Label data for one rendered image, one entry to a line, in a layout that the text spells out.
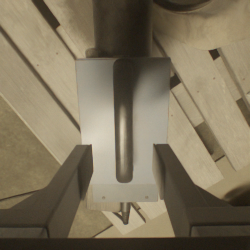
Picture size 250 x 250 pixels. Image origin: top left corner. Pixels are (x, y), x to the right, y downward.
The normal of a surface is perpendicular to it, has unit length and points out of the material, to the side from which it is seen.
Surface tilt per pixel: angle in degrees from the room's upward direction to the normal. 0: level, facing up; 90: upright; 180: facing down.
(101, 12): 39
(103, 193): 0
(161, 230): 0
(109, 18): 24
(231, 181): 0
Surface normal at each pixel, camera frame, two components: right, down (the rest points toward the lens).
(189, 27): -0.42, 0.79
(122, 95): 0.00, 0.26
